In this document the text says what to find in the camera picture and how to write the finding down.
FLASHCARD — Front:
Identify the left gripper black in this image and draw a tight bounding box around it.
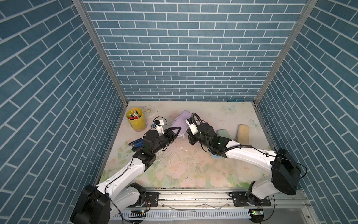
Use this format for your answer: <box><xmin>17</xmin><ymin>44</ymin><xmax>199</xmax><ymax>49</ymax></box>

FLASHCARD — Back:
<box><xmin>150</xmin><ymin>127</ymin><xmax>181</xmax><ymax>155</ymax></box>

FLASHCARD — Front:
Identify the mint green umbrella case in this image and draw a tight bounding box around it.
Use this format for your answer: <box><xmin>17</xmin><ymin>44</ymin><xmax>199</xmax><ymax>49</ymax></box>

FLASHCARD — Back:
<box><xmin>217</xmin><ymin>129</ymin><xmax>231</xmax><ymax>141</ymax></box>

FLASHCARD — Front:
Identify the blue umbrella case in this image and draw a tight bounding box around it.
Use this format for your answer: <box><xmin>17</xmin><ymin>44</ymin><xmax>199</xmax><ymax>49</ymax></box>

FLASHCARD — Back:
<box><xmin>210</xmin><ymin>152</ymin><xmax>226</xmax><ymax>159</ymax></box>

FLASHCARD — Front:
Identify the beige umbrella case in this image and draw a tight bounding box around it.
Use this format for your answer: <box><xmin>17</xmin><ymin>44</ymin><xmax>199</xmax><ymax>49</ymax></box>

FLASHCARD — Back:
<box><xmin>237</xmin><ymin>124</ymin><xmax>249</xmax><ymax>145</ymax></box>

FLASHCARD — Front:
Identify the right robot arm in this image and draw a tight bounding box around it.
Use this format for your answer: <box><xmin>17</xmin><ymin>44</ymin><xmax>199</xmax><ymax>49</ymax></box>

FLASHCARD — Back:
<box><xmin>186</xmin><ymin>119</ymin><xmax>301</xmax><ymax>206</ymax></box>

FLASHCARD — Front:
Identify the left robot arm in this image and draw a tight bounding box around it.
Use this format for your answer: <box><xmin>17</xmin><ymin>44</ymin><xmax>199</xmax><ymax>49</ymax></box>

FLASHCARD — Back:
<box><xmin>70</xmin><ymin>127</ymin><xmax>184</xmax><ymax>224</ymax></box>

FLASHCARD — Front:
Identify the clear tape roll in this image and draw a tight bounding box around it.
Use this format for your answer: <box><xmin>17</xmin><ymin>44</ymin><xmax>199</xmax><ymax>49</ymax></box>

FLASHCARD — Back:
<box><xmin>142</xmin><ymin>105</ymin><xmax>156</xmax><ymax>118</ymax></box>

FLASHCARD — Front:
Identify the yellow cup with markers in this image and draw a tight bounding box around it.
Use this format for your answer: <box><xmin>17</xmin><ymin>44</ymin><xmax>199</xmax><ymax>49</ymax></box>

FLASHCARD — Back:
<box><xmin>126</xmin><ymin>107</ymin><xmax>147</xmax><ymax>132</ymax></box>

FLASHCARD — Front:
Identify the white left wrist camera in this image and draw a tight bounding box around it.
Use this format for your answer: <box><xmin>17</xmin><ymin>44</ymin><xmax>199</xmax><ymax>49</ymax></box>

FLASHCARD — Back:
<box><xmin>153</xmin><ymin>119</ymin><xmax>165</xmax><ymax>136</ymax></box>

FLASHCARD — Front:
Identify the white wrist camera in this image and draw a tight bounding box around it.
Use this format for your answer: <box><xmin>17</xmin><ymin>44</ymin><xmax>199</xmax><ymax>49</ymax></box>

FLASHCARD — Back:
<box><xmin>153</xmin><ymin>119</ymin><xmax>165</xmax><ymax>136</ymax></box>
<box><xmin>186</xmin><ymin>118</ymin><xmax>198</xmax><ymax>135</ymax></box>

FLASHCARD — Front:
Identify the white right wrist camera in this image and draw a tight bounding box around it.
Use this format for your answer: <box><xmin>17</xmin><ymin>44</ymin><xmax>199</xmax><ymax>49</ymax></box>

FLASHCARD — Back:
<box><xmin>186</xmin><ymin>118</ymin><xmax>198</xmax><ymax>135</ymax></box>

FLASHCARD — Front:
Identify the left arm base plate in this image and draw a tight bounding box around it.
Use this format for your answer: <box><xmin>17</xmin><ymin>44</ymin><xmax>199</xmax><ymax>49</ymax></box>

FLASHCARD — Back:
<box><xmin>128</xmin><ymin>192</ymin><xmax>160</xmax><ymax>208</ymax></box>

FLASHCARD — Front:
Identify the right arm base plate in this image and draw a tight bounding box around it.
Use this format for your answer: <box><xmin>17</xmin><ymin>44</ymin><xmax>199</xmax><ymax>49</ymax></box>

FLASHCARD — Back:
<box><xmin>228</xmin><ymin>191</ymin><xmax>271</xmax><ymax>207</ymax></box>

